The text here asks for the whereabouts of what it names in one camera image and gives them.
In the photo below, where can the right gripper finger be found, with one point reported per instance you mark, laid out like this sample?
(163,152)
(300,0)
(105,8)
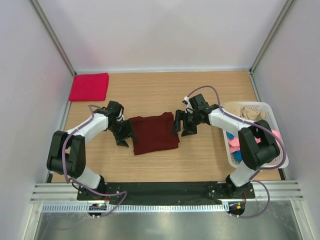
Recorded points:
(189,131)
(176,126)

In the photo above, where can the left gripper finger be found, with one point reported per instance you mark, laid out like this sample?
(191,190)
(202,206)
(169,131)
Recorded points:
(131,132)
(122,143)

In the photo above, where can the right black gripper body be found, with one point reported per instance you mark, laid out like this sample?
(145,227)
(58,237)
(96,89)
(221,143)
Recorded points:
(190,119)

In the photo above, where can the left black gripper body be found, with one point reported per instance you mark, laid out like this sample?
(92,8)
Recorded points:
(121,130)

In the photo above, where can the dark red t-shirt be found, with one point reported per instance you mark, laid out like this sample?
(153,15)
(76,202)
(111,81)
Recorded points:
(153,133)

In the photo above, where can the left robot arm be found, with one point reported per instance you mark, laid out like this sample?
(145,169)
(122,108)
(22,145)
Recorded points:
(67,152)

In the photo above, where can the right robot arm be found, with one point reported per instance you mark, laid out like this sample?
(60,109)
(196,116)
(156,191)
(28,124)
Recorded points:
(258,144)

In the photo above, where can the beige t-shirt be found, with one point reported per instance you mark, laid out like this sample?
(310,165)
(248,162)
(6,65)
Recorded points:
(243,111)

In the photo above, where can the pink t-shirt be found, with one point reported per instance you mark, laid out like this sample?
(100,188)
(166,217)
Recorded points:
(234,144)

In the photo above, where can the folded red t-shirt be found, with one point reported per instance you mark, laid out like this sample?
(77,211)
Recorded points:
(89,87)

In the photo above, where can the blue t-shirt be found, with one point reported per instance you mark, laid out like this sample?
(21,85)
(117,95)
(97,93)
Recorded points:
(237,156)

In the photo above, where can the white plastic basket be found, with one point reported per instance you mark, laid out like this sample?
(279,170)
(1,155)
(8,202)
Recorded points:
(269,117)

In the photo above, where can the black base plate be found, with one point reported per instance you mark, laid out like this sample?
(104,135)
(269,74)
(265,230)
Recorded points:
(175,193)

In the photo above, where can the white slotted cable duct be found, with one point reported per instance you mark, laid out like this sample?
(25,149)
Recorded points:
(100,208)

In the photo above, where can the aluminium frame rail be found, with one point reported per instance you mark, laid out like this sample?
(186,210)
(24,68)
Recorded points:
(275,190)

